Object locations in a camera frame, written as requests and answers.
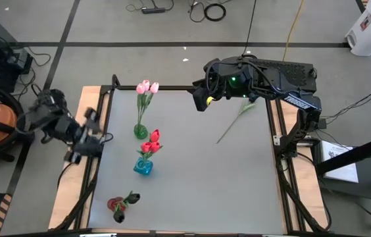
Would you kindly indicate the green glass vase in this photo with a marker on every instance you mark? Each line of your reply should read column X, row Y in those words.
column 141, row 132

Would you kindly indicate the black artificial tulip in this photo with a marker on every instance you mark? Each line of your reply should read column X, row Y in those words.
column 246, row 107
column 133, row 197
column 118, row 217

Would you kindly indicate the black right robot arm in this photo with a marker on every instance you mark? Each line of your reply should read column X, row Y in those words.
column 295, row 98

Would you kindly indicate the pink artificial tulip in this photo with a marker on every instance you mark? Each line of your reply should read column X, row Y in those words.
column 146, row 84
column 140, row 89
column 154, row 87

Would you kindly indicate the white bin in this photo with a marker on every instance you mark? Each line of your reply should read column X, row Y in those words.
column 369, row 33

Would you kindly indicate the black aluminium table frame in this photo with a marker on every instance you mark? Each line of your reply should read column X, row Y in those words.
column 169, row 88

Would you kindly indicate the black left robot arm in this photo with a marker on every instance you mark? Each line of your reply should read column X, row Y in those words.
column 50, row 118

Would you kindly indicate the red glass vase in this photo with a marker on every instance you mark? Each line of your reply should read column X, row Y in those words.
column 112, row 204

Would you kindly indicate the grey table mat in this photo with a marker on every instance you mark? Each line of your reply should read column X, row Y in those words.
column 205, row 214

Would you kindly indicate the orange vacuum cleaner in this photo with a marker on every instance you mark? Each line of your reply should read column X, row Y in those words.
column 3, row 120

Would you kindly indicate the black metal stand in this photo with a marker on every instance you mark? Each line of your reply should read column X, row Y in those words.
column 369, row 147

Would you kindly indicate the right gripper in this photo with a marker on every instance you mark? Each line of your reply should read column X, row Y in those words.
column 200, row 98

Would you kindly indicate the black perforated computer case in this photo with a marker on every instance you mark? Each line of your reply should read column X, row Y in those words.
column 299, row 70

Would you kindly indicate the black power strip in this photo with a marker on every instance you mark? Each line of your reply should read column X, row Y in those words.
column 152, row 10

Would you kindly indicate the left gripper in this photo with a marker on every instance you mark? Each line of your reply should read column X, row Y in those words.
column 88, row 141

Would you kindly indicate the white paper booklet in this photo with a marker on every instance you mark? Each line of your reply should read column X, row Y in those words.
column 340, row 164

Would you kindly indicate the black power brick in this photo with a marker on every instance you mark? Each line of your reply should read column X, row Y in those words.
column 322, row 124

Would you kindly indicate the blue glass vase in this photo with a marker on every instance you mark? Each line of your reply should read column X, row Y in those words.
column 143, row 167

